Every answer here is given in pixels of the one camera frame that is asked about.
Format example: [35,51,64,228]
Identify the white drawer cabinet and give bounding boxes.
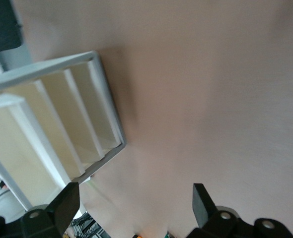
[0,50,127,185]

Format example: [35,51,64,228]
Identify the white cream-fronted drawer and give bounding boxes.
[72,59,124,159]
[41,69,105,176]
[0,93,72,211]
[2,80,85,180]

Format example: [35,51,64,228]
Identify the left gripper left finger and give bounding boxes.
[0,181,81,238]

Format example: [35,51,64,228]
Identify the brown table mat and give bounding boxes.
[12,0,293,238]

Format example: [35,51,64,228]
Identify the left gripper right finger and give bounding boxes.
[186,182,293,238]

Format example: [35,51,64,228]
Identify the dark background object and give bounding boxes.
[0,0,22,54]

